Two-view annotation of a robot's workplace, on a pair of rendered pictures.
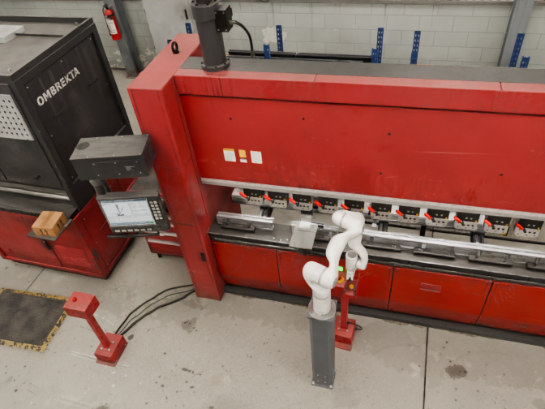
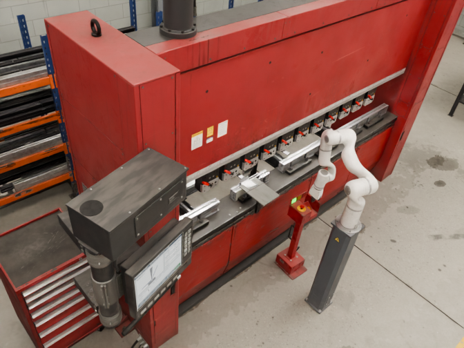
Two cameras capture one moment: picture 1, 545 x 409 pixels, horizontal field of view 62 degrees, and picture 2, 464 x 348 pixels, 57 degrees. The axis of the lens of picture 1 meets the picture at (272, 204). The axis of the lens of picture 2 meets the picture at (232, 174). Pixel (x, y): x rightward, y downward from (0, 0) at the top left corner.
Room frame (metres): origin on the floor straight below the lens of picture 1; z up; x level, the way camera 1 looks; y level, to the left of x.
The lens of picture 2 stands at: (1.73, 2.11, 3.21)
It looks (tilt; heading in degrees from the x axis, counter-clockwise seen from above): 40 degrees down; 293
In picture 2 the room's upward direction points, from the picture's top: 6 degrees clockwise
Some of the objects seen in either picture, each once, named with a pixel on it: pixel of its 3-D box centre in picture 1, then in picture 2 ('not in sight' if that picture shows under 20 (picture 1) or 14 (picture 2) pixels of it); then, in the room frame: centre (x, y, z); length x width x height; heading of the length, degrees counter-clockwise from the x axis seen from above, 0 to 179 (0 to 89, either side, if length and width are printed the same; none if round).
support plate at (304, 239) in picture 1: (303, 235); (259, 191); (2.49, -0.22, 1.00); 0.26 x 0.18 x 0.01; 160
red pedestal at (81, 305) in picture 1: (96, 327); not in sight; (2.27, 1.61, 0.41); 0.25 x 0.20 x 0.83; 160
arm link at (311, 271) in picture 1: (316, 278); (355, 194); (1.82, -0.23, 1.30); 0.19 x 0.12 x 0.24; 49
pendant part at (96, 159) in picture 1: (128, 192); (136, 248); (2.65, 1.06, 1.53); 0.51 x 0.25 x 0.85; 84
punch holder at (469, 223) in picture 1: (466, 217); (342, 107); (2.23, -1.37, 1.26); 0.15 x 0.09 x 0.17; 70
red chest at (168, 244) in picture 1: (173, 214); (54, 291); (3.47, 1.03, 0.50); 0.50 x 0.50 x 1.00; 70
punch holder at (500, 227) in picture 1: (496, 221); (355, 101); (2.17, -1.56, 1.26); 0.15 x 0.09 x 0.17; 70
